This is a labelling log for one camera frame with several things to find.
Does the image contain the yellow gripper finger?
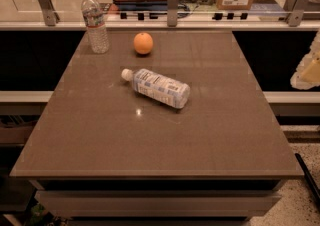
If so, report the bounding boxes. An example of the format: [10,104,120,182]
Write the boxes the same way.
[290,38,320,90]

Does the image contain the blue label plastic bottle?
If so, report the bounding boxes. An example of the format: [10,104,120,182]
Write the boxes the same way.
[121,69,190,109]

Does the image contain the clear water bottle red label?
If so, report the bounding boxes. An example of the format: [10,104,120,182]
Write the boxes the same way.
[81,0,109,54]

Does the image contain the orange fruit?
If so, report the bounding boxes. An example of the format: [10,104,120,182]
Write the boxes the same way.
[133,32,153,55]

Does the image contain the brown table with drawers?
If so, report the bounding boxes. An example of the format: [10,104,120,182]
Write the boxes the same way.
[11,30,302,225]

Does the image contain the black cable on floor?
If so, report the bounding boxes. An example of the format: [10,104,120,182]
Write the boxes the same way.
[294,152,320,209]

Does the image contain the middle metal railing bracket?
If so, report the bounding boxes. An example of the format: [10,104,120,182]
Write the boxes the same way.
[167,0,179,27]

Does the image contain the left metal railing bracket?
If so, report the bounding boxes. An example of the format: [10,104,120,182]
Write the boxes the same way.
[38,0,60,26]

